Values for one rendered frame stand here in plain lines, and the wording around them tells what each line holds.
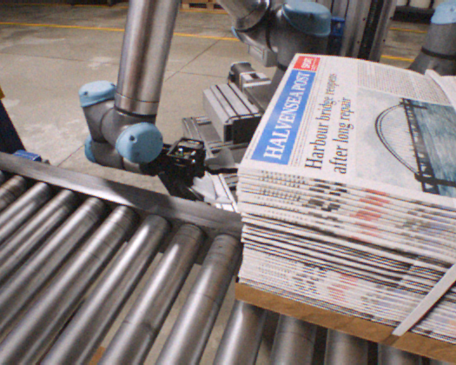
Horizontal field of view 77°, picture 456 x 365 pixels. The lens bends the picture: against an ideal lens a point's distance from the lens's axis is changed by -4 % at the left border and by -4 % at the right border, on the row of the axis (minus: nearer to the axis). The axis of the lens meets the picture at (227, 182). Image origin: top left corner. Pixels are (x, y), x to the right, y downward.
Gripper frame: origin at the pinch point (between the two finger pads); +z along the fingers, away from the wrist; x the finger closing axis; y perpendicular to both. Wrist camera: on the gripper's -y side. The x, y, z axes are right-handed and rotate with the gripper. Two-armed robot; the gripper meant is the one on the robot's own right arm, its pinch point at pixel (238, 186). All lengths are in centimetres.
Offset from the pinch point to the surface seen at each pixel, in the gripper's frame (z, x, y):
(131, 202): -15.7, -14.1, 3.2
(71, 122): -173, 116, -76
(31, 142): -182, 82, -77
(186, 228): -3.9, -16.5, 3.3
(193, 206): -4.9, -11.4, 3.4
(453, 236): 24.2, -26.5, 23.7
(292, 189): 11.7, -26.7, 24.9
